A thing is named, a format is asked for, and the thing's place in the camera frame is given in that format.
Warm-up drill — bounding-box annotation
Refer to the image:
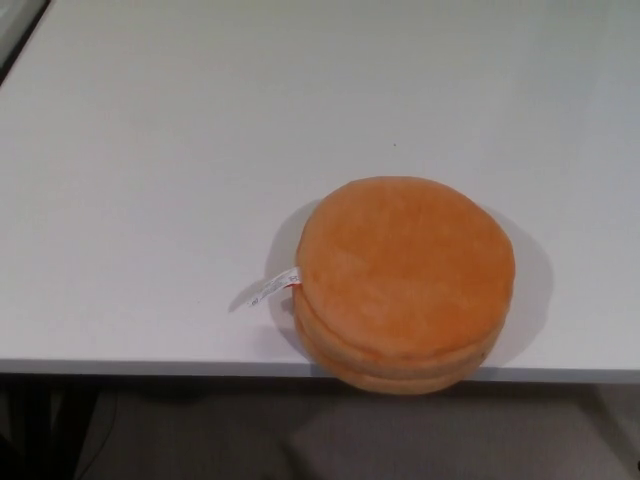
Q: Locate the orange plush soft plate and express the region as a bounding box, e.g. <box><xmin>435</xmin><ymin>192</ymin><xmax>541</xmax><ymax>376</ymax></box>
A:
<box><xmin>229</xmin><ymin>174</ymin><xmax>517</xmax><ymax>398</ymax></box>

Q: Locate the grey panel with dark edge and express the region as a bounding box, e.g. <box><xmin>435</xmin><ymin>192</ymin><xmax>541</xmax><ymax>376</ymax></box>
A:
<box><xmin>0</xmin><ymin>0</ymin><xmax>52</xmax><ymax>87</ymax></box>

